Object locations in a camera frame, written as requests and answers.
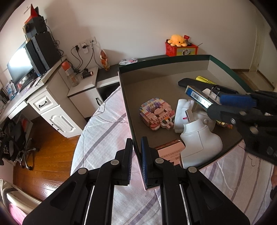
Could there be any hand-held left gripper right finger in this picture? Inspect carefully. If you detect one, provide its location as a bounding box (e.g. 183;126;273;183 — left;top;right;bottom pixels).
141;137;248;225

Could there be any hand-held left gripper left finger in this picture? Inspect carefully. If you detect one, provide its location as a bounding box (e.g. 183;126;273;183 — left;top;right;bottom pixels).
23;138;133;225

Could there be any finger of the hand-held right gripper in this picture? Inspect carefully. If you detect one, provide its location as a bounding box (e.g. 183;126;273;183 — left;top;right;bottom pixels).
218;91;263;107
207;105;262;128

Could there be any white charger adapter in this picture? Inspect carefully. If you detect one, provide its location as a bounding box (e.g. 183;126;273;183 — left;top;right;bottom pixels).
195;111;216;131

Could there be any rose gold box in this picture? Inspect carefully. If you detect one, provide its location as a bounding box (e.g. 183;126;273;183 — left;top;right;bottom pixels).
155;139;185;167

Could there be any blue barcode-labelled packet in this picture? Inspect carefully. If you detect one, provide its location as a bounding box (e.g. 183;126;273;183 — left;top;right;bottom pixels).
184;85;213;110

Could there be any pink building block toy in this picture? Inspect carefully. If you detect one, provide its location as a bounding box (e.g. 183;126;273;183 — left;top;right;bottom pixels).
139;98;175;131

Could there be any pink storage box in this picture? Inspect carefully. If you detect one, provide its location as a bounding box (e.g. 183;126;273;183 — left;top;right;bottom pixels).
117;54;258;191

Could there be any person's right forearm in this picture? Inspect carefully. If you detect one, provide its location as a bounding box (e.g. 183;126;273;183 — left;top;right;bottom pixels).
271;165;277;188

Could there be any white door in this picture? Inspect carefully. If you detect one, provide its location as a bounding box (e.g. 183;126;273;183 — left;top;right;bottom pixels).
249;24;267;73

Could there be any white nightstand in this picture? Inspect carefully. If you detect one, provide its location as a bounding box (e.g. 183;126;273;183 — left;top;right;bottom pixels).
67;67;104;118

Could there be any red printed box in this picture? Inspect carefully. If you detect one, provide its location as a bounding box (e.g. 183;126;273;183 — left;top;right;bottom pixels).
165;42;199;57

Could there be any yellow octopus plush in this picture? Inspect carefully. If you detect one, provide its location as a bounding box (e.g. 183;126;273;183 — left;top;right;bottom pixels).
168;35;188;47

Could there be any dark low cabinet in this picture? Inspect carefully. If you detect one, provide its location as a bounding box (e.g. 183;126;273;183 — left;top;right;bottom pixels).
96;55;171;88

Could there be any black office chair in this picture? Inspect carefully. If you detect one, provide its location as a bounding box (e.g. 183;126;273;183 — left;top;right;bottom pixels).
0;117;40;171

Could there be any clear plastic packet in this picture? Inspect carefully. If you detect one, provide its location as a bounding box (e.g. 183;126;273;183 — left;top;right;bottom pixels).
119;58;138;66

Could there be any snack bag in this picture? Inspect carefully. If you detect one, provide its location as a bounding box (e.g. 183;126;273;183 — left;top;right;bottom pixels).
100;49;110;71

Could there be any white desk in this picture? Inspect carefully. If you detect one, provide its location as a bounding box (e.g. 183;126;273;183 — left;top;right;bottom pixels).
0;55;87;139

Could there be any orange-capped bottle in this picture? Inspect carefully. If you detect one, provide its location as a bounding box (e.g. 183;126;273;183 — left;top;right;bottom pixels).
61;61;79;87

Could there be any black computer tower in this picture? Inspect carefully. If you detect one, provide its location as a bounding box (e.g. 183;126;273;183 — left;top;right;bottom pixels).
23;30;61;76

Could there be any blue desk box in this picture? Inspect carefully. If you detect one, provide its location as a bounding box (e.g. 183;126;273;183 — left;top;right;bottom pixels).
4;80;16;100

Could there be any black computer monitor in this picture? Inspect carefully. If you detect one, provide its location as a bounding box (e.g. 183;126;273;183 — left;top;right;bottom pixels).
6;40;35;87

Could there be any black equipment box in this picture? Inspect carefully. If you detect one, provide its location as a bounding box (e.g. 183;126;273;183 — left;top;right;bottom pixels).
23;16;47;38

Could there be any red and black box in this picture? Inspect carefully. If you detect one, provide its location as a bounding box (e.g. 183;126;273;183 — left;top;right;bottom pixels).
23;3;40;24

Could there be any black power cable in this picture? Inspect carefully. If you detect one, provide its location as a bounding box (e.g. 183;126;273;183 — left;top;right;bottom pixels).
70;41;96;74

